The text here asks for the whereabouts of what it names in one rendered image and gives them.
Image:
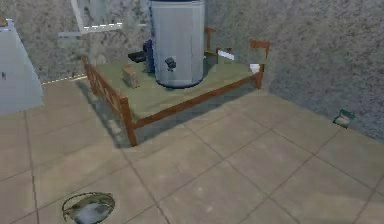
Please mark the brown wooden bed green cover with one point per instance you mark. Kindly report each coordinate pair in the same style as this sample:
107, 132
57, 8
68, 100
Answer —
173, 90

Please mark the grey cylindrical water tank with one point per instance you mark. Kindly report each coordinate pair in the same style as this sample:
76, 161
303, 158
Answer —
178, 43

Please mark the dark blue upright object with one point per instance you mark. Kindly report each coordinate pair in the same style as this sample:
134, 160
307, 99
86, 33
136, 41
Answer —
149, 55

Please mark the tan small box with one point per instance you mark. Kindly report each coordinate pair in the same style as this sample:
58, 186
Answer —
130, 76

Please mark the white pillow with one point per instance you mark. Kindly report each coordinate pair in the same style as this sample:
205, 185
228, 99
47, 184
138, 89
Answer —
255, 67

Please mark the black flat device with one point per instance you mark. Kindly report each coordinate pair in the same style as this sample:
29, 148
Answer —
137, 56

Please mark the white framed window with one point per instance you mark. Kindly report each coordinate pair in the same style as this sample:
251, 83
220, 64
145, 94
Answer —
96, 15

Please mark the round grey green bowl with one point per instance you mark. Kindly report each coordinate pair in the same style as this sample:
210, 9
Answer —
88, 208

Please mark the green white small packet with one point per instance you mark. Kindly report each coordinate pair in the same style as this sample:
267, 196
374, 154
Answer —
344, 118

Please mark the pale blue grey cabinet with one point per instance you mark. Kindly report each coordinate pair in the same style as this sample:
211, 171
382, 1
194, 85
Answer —
16, 73

